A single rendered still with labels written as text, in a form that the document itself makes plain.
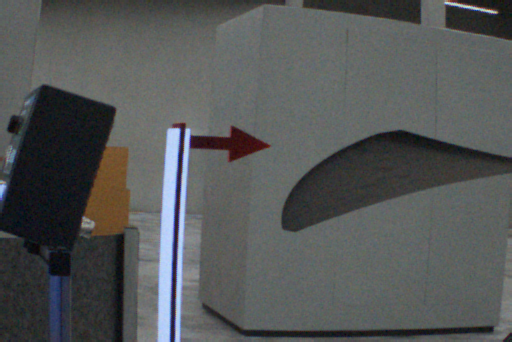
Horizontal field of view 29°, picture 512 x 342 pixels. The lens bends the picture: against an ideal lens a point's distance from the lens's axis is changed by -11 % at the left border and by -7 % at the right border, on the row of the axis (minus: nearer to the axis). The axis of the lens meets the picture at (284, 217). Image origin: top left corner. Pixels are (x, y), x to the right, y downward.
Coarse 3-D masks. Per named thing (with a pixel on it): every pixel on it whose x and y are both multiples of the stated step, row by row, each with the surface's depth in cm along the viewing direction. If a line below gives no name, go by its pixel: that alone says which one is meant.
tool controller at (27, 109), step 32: (32, 96) 124; (64, 96) 119; (32, 128) 118; (64, 128) 120; (96, 128) 121; (32, 160) 119; (64, 160) 120; (96, 160) 122; (32, 192) 119; (64, 192) 120; (0, 224) 118; (32, 224) 119; (64, 224) 121
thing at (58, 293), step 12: (48, 276) 115; (48, 288) 115; (60, 288) 116; (48, 300) 115; (60, 300) 116; (48, 312) 115; (60, 312) 117; (48, 324) 115; (60, 324) 117; (48, 336) 115; (60, 336) 117
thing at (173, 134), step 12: (168, 132) 67; (168, 144) 67; (168, 156) 67; (168, 168) 66; (168, 180) 66; (168, 192) 66; (168, 204) 66; (168, 216) 66; (168, 228) 66; (168, 240) 66; (168, 252) 66; (168, 264) 66; (168, 276) 66; (168, 288) 66; (168, 300) 66; (168, 312) 66; (168, 324) 66; (168, 336) 66
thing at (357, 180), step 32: (352, 160) 67; (384, 160) 67; (416, 160) 67; (448, 160) 67; (480, 160) 67; (320, 192) 74; (352, 192) 76; (384, 192) 79; (416, 192) 82; (288, 224) 80
